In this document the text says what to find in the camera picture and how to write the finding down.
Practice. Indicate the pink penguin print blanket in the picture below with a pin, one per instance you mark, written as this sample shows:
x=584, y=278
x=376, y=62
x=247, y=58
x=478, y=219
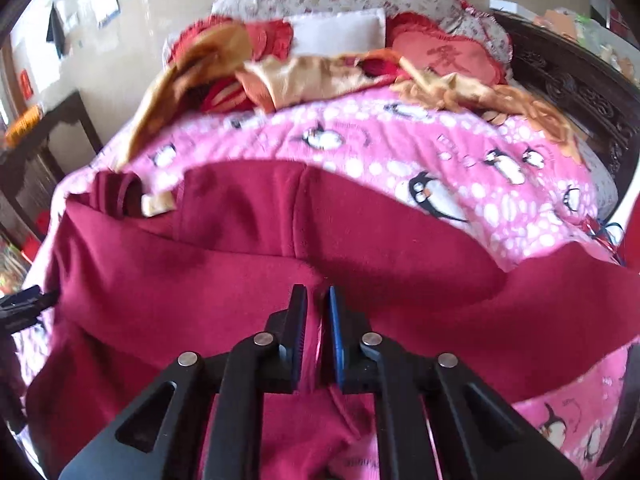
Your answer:
x=400, y=150

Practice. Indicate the red heart cushion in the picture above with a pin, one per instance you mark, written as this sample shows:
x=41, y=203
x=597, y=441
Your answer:
x=445, y=52

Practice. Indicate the black wall hanger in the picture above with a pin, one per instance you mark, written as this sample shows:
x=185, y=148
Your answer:
x=56, y=30

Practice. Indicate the red ruffled cushion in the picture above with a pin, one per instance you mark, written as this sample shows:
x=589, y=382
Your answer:
x=270, y=37

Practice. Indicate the orange object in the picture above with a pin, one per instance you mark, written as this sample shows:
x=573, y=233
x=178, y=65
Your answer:
x=22, y=125

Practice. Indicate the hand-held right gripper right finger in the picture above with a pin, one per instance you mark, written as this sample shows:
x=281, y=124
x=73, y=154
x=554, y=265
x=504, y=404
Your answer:
x=334, y=340

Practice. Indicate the maroon fleece garment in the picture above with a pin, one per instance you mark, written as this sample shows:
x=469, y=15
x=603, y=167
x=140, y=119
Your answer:
x=200, y=285

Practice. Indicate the dark carved wooden headboard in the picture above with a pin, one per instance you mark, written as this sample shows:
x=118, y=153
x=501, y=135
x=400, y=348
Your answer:
x=575, y=85

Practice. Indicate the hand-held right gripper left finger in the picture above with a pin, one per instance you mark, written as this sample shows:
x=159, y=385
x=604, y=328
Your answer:
x=300, y=340

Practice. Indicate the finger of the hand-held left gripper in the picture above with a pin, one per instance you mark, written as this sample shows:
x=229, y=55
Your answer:
x=25, y=305

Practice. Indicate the golden satin cloth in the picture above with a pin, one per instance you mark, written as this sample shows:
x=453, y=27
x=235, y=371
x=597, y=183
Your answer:
x=300, y=80

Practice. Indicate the dark wooden side table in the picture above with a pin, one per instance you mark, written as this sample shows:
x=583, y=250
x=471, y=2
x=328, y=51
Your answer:
x=55, y=130

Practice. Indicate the small red wall sign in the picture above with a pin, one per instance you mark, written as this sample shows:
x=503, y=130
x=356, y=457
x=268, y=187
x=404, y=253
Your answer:
x=26, y=84

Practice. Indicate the pile of colourful items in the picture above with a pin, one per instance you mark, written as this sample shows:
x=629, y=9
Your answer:
x=600, y=40

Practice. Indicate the white pillow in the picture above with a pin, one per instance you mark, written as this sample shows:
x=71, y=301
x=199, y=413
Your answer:
x=335, y=32

